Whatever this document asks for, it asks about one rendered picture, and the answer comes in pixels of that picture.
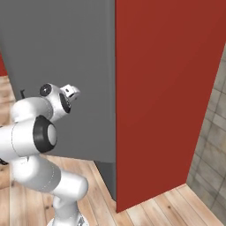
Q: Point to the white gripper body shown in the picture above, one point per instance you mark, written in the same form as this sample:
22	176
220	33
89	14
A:
76	93

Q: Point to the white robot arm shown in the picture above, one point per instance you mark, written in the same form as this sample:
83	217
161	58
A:
26	138

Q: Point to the grey fridge door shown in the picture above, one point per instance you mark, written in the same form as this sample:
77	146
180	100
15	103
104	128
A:
64	44

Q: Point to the dark grey fridge body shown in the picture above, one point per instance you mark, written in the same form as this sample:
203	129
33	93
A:
109	176

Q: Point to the red cupboard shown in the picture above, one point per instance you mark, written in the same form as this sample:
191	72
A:
2	66

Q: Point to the red tall cabinet panel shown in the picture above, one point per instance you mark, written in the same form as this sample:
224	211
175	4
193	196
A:
164	88

